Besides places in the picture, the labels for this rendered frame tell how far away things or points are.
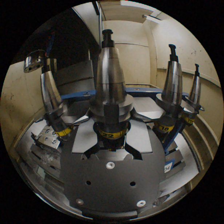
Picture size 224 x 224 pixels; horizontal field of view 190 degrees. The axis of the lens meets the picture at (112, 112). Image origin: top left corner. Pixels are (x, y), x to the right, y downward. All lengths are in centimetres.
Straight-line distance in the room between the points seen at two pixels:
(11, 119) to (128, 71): 194
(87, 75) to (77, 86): 16
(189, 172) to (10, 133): 194
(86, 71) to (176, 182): 116
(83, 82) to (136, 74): 74
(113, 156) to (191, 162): 60
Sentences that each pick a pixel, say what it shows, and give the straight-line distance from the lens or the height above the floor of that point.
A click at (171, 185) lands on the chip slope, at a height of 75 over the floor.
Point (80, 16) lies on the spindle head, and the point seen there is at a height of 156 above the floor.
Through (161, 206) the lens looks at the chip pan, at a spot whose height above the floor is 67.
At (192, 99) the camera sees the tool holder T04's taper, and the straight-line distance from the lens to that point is 22.
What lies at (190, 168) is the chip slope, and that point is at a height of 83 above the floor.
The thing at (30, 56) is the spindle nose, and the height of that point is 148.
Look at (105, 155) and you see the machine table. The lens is 40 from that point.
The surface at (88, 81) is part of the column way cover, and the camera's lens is 72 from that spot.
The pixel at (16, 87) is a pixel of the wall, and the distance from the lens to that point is 150.
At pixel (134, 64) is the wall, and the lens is 113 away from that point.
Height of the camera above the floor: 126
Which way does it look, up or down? 31 degrees down
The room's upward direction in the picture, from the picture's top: 5 degrees counter-clockwise
